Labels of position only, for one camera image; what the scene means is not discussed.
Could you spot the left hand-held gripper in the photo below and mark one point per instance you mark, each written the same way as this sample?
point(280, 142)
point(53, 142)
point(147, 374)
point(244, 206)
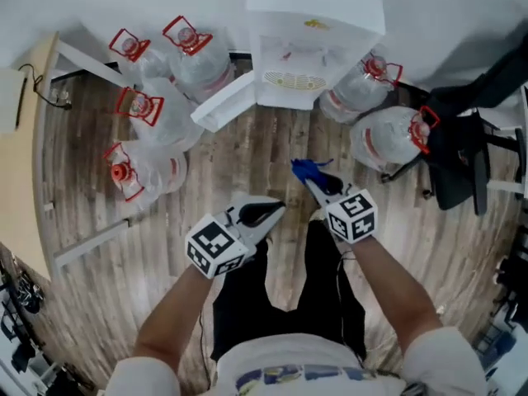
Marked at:
point(214, 246)

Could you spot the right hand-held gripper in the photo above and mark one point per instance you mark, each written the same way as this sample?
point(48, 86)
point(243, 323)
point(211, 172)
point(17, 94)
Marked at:
point(354, 217)

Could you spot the blue cloth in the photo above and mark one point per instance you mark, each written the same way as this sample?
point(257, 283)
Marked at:
point(307, 169)

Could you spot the person's right forearm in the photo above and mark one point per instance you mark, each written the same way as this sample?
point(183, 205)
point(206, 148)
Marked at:
point(396, 295)

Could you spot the person's left forearm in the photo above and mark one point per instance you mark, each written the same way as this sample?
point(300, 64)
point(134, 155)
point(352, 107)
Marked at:
point(173, 316)

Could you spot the black office chair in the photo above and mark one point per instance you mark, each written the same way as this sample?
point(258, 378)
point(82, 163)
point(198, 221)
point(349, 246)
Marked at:
point(458, 159)

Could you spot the light wooden desk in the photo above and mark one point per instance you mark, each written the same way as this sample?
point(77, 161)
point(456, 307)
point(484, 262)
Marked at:
point(16, 180)

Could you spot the person's black trousers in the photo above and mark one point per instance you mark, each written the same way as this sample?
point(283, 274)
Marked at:
point(239, 303)

